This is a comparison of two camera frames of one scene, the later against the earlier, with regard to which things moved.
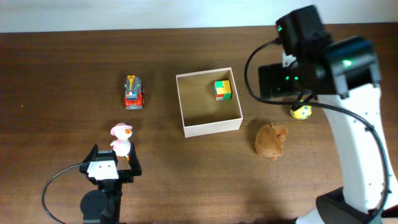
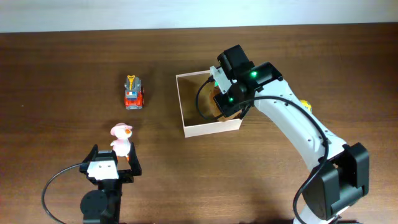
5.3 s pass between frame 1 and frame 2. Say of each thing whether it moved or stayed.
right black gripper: moved
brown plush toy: moved
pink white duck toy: stayed
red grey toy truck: stayed
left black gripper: stayed
